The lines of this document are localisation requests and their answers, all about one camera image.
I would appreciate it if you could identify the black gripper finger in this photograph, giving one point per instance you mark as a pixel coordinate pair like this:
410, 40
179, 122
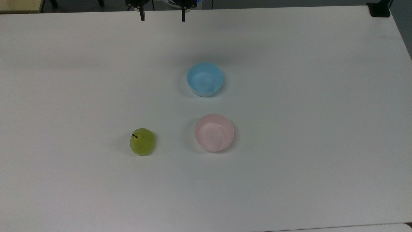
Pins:
142, 14
183, 14

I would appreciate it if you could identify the pale pink plastic bowl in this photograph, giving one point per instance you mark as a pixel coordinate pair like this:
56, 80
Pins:
214, 133

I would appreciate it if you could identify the black table clamp block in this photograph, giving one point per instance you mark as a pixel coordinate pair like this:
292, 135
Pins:
379, 10

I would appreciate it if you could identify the black chair leg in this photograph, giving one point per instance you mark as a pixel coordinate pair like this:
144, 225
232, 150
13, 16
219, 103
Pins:
101, 2
54, 3

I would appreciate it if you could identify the green pear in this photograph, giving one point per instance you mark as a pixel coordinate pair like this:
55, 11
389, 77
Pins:
143, 145

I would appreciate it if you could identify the light wooden table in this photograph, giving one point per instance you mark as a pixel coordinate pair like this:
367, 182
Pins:
19, 5

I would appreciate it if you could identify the light blue plastic bowl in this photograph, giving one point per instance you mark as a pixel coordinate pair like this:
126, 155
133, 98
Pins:
199, 69

